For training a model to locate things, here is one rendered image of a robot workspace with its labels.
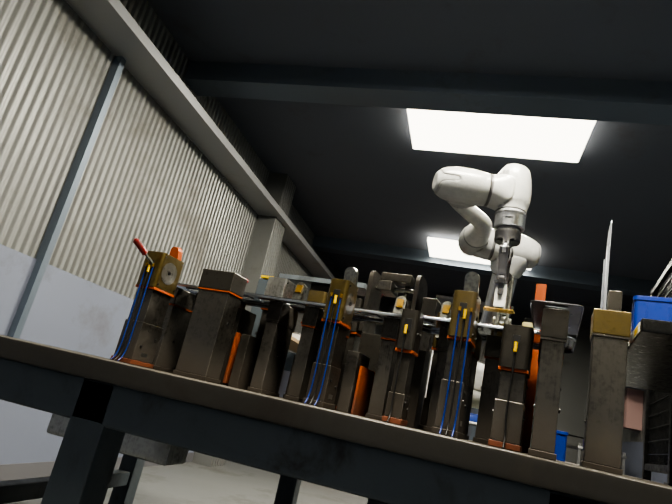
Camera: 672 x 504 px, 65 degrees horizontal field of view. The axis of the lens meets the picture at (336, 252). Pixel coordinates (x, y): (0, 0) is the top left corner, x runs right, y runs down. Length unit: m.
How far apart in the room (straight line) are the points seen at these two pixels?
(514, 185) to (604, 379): 0.61
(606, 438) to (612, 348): 0.20
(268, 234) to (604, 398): 4.20
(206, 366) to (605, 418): 1.04
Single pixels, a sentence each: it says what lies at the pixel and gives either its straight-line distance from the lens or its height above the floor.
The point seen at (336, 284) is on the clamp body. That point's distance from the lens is 1.47.
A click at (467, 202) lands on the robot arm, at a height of 1.37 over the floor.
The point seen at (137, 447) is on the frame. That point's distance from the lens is 1.39.
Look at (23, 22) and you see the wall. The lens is 3.06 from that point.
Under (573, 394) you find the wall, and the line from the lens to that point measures 9.50.
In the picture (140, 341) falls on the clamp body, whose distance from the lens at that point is 1.76.
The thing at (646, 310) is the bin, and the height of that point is 1.12.
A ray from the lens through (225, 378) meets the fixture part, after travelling 1.75.
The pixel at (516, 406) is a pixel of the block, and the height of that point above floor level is 0.80.
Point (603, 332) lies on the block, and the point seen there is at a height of 1.00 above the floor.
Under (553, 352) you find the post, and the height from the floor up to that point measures 0.90.
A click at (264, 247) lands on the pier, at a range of 5.18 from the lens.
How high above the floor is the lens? 0.71
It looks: 16 degrees up
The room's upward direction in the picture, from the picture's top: 13 degrees clockwise
